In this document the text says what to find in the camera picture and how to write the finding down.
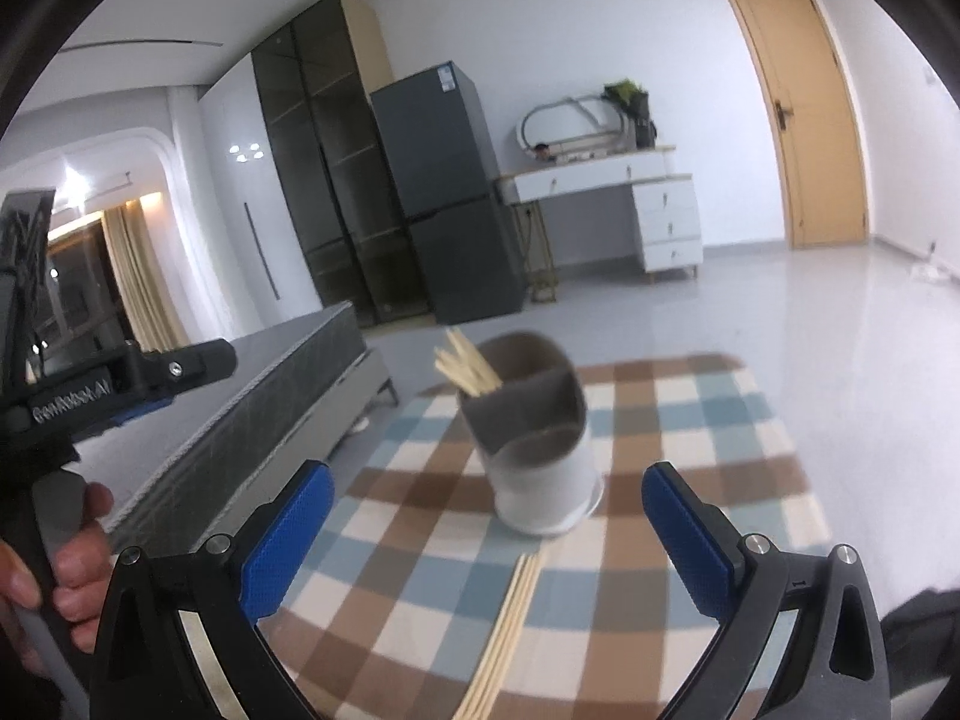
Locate white wardrobe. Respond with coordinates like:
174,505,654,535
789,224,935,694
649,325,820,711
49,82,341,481
199,55,322,327

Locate person left hand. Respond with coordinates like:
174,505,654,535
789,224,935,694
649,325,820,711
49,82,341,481
2,483,114,678

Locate white grey utensil holder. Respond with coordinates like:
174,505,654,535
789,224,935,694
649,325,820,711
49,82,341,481
459,332,604,538

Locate dark grey refrigerator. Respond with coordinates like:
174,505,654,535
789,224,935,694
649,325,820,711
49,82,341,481
371,62,526,325

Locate wooden door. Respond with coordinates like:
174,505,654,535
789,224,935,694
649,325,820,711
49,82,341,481
729,0,869,249

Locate plaid checkered rug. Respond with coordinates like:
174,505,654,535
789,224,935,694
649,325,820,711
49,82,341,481
257,351,836,720

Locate chopsticks in holder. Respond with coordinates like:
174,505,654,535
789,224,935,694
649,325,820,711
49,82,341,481
434,327,503,398

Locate beige curtain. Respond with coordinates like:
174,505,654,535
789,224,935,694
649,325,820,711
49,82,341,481
101,200,189,351

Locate white vanity desk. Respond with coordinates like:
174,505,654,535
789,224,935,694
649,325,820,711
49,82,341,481
500,146,704,277

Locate potted green plant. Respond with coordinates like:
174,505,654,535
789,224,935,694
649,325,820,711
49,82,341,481
602,80,658,149

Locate gold metal stool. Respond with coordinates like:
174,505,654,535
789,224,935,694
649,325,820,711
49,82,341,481
512,202,558,304

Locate oval mirror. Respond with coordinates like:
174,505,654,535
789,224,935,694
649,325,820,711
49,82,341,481
516,94,630,160

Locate grey bed frame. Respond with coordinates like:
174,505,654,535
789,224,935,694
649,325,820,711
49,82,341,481
190,348,397,551

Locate dark grey quilted mattress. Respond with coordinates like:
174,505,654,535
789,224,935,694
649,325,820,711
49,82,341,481
78,302,368,550

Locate black bag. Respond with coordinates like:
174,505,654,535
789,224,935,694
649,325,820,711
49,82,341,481
880,590,958,718

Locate black glass cabinet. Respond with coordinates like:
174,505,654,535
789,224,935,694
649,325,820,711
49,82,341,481
251,0,430,327

